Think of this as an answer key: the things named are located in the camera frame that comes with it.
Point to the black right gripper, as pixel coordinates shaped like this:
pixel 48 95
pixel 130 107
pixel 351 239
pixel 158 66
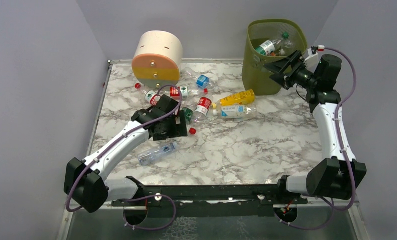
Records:
pixel 287 70

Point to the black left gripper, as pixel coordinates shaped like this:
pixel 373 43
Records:
pixel 171 122

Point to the green cap water bottle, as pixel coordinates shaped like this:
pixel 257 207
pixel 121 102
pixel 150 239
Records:
pixel 268 48

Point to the red white label water bottle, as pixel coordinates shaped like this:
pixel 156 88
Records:
pixel 202 108

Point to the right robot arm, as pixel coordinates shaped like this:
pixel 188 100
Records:
pixel 339 174

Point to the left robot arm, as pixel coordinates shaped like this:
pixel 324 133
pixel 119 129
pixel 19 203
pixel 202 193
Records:
pixel 86 181

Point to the green mesh waste bin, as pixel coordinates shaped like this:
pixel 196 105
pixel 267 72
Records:
pixel 254 76

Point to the clear bottle pale blue cap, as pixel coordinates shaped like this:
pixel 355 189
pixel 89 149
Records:
pixel 157 153

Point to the red label bottle top left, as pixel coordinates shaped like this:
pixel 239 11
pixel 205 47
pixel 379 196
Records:
pixel 150 95

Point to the yellow juice bottle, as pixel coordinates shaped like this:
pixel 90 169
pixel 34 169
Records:
pixel 241 98

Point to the red label bottle red cap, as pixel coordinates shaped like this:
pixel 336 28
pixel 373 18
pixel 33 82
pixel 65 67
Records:
pixel 185 92

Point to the white blue label tea bottle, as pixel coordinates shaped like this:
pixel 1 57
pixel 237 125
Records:
pixel 235 112

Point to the clear bottle blue label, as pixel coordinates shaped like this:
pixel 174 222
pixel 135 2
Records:
pixel 201 80

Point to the round cream drawer cabinet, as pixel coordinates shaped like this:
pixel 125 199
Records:
pixel 157 60

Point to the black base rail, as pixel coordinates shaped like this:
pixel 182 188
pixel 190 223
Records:
pixel 208 201

